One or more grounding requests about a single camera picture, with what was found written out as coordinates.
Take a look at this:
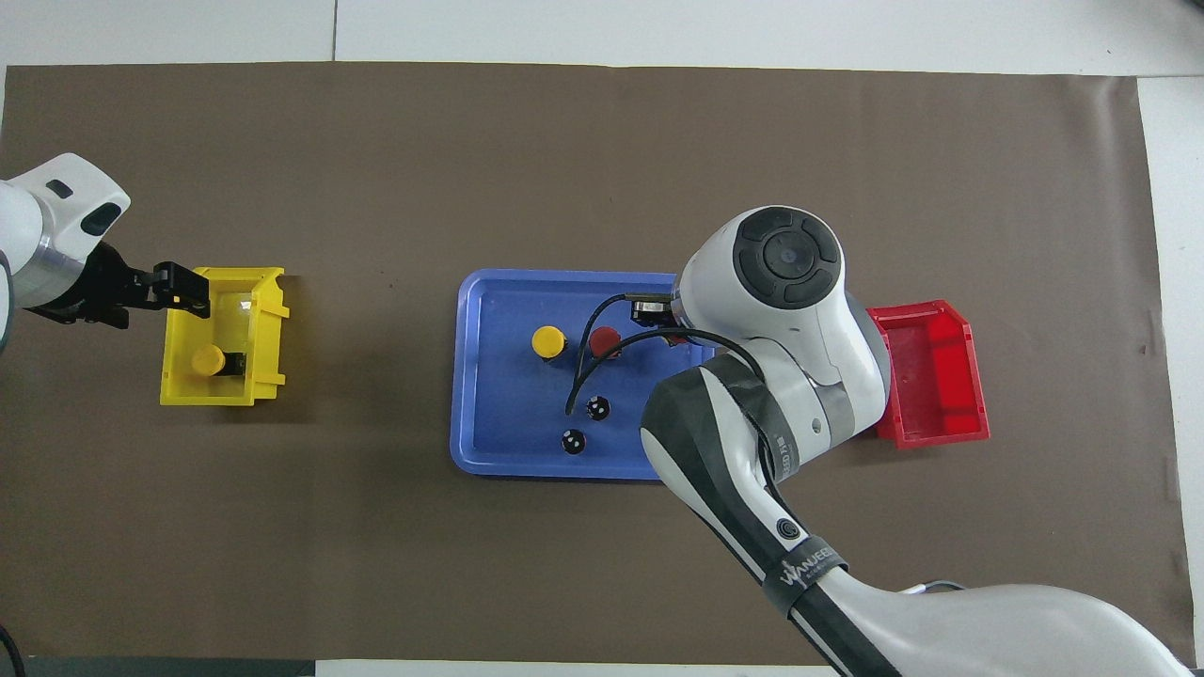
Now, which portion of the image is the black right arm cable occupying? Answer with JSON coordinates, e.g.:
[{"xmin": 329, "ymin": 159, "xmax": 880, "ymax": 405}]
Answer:
[{"xmin": 564, "ymin": 293, "xmax": 970, "ymax": 595}]

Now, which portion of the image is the red plastic bin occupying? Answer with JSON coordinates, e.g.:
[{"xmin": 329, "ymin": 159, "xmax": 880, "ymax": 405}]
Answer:
[{"xmin": 865, "ymin": 299, "xmax": 991, "ymax": 450}]

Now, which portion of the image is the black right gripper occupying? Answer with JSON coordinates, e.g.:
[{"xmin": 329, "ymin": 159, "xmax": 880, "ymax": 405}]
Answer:
[{"xmin": 627, "ymin": 294, "xmax": 680, "ymax": 330}]

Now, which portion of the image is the blue plastic tray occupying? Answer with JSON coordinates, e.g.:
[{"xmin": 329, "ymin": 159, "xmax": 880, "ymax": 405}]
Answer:
[{"xmin": 449, "ymin": 268, "xmax": 716, "ymax": 482}]

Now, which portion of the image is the black printed velcro strap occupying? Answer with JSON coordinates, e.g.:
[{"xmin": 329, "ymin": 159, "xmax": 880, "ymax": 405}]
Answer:
[{"xmin": 760, "ymin": 536, "xmax": 849, "ymax": 617}]

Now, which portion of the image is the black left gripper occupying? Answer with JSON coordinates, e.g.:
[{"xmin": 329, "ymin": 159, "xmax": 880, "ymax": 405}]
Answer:
[{"xmin": 38, "ymin": 242, "xmax": 210, "ymax": 330}]

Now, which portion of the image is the yellow plastic bin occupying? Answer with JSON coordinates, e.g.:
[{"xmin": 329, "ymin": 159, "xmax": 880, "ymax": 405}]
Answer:
[{"xmin": 159, "ymin": 266, "xmax": 291, "ymax": 407}]

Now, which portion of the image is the brown table mat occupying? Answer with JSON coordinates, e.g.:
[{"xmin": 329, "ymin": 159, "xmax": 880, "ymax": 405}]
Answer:
[{"xmin": 0, "ymin": 61, "xmax": 1196, "ymax": 670}]

